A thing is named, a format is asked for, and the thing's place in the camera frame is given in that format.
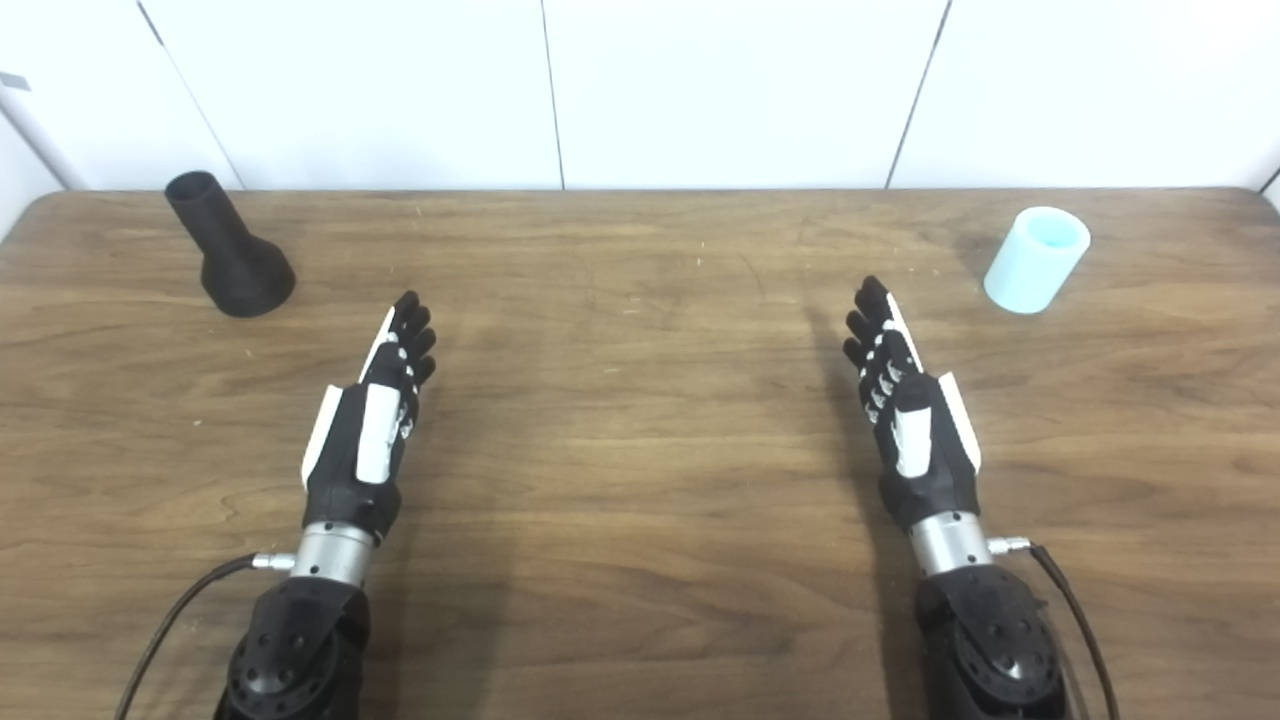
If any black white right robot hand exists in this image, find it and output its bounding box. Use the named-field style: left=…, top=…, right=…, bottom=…
left=843, top=276, right=983, bottom=533

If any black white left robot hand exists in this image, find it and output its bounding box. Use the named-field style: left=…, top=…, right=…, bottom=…
left=301, top=290, right=438, bottom=546

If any black flared nozzle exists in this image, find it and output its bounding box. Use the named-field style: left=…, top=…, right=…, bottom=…
left=164, top=170, right=297, bottom=319

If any light-blue hose piece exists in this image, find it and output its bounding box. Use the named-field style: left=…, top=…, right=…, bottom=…
left=983, top=206, right=1092, bottom=316

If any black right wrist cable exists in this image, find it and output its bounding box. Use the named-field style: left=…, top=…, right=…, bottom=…
left=988, top=537, right=1121, bottom=720

